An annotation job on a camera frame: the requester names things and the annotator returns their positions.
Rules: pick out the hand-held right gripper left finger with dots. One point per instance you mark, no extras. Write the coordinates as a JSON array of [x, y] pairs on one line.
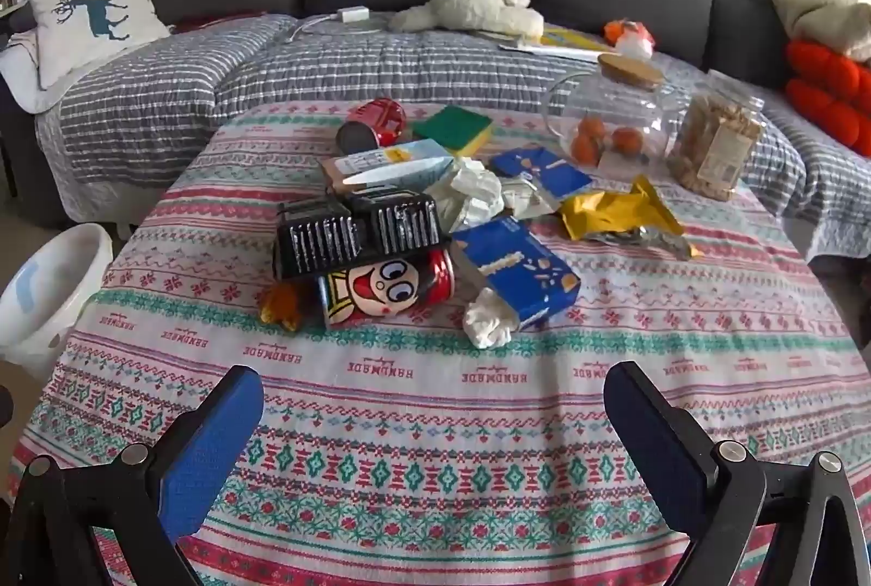
[[204, 463]]

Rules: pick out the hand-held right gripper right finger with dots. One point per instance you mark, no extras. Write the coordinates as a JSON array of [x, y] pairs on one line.
[[653, 456]]

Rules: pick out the orange candy wrapper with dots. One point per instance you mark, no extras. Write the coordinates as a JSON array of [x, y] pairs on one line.
[[280, 307]]

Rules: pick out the small white tissue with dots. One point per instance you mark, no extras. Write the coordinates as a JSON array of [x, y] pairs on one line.
[[490, 320]]

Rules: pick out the white plastic bin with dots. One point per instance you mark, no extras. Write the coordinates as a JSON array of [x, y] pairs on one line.
[[61, 286]]

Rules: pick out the blue cardboard box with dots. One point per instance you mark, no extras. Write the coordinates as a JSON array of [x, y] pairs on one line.
[[517, 266]]

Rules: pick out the yellow snack wrapper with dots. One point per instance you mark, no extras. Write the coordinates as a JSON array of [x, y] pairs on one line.
[[612, 215]]

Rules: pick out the red cartoon face can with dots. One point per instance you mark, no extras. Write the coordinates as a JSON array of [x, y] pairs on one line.
[[381, 286]]

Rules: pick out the black ribbed plastic tray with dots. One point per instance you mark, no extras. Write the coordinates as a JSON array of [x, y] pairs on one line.
[[354, 232]]

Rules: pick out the large white tissue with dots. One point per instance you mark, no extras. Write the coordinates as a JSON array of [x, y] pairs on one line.
[[469, 188]]

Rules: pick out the patterned red green tablecloth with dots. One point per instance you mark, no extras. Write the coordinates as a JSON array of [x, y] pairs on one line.
[[408, 456]]

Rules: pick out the silver grey wrapper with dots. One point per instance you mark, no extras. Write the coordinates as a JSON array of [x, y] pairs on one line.
[[527, 198]]

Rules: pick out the blue snack packet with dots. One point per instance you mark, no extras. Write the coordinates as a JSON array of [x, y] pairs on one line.
[[537, 167]]

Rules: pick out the mandarin orange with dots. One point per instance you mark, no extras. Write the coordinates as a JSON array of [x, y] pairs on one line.
[[626, 141], [585, 150], [593, 127]]

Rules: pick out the light blue drink carton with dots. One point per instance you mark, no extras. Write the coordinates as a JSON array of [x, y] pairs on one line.
[[388, 167]]

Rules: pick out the glass jar with cork lid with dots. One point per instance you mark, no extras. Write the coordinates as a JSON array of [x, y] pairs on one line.
[[626, 96]]

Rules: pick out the grey striped quilt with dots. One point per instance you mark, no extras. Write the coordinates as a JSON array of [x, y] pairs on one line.
[[170, 102]]

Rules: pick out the green yellow sponge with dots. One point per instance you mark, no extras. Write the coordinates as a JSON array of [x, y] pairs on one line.
[[452, 130]]

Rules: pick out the plain red can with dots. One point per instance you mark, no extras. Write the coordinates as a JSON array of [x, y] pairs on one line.
[[378, 116]]

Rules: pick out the orange cushion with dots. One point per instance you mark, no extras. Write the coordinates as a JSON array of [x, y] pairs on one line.
[[827, 82]]

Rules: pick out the yellow book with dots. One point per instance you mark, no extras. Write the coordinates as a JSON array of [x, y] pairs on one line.
[[565, 40]]

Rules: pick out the white cloth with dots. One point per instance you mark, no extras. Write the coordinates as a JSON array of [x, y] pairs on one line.
[[27, 75]]

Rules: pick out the white deer print pillow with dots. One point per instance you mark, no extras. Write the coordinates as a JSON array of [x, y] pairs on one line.
[[88, 21]]

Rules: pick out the white charger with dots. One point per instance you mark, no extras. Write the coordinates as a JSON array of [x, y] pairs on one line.
[[352, 14]]

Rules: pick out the beige blanket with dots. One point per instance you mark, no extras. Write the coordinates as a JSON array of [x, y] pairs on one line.
[[823, 14]]

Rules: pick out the white plush toy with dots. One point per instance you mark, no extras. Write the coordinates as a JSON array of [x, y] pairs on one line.
[[469, 7]]

